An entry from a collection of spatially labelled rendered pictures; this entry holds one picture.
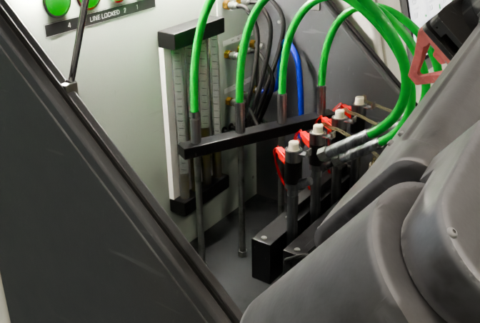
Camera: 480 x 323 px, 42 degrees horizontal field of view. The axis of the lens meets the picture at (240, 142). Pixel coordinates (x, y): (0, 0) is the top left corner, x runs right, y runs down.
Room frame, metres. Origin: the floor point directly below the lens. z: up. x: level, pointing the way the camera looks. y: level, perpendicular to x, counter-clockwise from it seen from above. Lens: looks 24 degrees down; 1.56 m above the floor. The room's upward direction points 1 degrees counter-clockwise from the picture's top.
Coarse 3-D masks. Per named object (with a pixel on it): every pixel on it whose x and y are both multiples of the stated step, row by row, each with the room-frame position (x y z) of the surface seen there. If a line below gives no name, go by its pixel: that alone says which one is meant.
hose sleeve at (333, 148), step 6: (360, 132) 0.84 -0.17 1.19; (366, 132) 0.83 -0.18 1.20; (348, 138) 0.85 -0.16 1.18; (354, 138) 0.84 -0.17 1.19; (360, 138) 0.83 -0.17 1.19; (366, 138) 0.83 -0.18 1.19; (336, 144) 0.86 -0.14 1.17; (342, 144) 0.85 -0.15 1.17; (348, 144) 0.84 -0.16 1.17; (354, 144) 0.84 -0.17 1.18; (360, 144) 0.83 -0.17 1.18; (330, 150) 0.86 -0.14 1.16; (336, 150) 0.85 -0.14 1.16; (342, 150) 0.85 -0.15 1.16; (330, 156) 0.86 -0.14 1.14
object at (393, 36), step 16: (208, 0) 0.99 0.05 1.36; (368, 0) 0.84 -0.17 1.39; (208, 16) 1.00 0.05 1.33; (384, 16) 0.82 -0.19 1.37; (384, 32) 0.82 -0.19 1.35; (400, 48) 0.81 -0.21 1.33; (192, 64) 1.02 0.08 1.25; (400, 64) 0.80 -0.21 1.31; (192, 80) 1.02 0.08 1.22; (192, 96) 1.02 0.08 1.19; (400, 96) 0.80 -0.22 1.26; (192, 112) 1.02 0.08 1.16; (400, 112) 0.80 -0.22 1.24; (384, 128) 0.81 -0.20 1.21
